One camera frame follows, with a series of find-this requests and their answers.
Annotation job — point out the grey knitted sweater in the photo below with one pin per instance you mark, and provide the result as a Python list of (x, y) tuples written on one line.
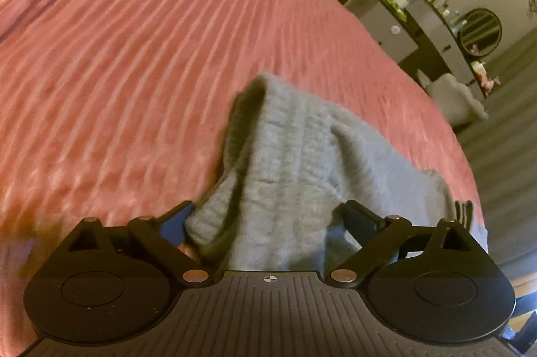
[(289, 155)]

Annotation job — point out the grey drawer cabinet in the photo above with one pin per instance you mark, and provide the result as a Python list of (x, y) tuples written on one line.
[(390, 30)]

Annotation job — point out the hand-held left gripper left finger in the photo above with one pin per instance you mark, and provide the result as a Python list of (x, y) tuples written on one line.
[(165, 222)]

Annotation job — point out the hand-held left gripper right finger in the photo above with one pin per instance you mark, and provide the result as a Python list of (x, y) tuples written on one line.
[(358, 219)]

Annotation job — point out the pink ribbed blanket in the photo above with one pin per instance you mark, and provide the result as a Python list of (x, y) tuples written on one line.
[(147, 46)]

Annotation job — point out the black dresser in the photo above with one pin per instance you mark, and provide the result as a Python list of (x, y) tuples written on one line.
[(432, 42)]

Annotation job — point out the round black-framed mirror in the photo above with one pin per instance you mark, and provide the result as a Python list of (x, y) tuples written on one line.
[(480, 32)]

